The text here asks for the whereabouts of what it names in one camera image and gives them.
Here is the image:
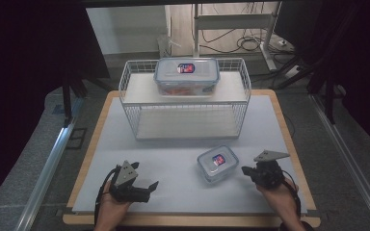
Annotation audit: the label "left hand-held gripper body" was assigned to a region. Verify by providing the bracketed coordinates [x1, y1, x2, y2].
[109, 160, 152, 204]

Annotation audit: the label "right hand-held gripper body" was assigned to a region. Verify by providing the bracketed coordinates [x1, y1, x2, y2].
[251, 149, 292, 191]

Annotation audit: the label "small clear lidded food container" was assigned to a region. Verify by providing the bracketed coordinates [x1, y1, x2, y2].
[196, 144, 241, 185]

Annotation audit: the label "white wire shelf rack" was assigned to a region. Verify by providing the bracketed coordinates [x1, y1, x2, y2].
[118, 57, 252, 141]

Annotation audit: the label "large clear lidded food container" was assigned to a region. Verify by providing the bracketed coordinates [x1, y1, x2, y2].
[152, 56, 222, 97]

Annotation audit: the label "person's right hand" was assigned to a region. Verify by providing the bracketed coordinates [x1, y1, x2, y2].
[255, 177, 304, 224]

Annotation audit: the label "person's left hand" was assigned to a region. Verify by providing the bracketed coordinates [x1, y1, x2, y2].
[95, 180, 133, 231]

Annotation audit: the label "pale grey table mat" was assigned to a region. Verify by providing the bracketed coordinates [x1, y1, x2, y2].
[71, 93, 308, 215]

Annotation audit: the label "black square floor plate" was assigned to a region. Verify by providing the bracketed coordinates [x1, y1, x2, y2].
[65, 127, 88, 150]

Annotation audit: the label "black tripod stand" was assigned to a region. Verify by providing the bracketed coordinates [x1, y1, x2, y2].
[60, 69, 111, 127]

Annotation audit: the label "black metal stand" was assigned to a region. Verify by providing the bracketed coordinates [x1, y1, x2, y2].
[272, 57, 339, 125]

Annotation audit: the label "white power strip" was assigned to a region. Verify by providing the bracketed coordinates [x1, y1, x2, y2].
[283, 64, 304, 80]

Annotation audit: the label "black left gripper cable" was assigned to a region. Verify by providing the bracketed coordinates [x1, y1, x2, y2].
[93, 166, 122, 226]

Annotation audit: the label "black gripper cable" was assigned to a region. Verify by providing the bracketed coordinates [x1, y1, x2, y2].
[93, 166, 122, 226]
[281, 177, 304, 219]

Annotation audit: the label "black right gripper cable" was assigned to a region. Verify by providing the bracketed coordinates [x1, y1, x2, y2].
[281, 177, 304, 219]

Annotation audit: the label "aluminium rail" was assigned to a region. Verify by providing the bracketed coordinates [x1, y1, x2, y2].
[309, 93, 370, 231]
[13, 95, 85, 231]

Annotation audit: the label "black floor cables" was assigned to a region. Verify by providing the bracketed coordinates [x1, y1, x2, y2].
[201, 28, 295, 56]

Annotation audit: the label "white metal desk frame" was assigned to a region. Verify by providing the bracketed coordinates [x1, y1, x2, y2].
[191, 2, 279, 72]

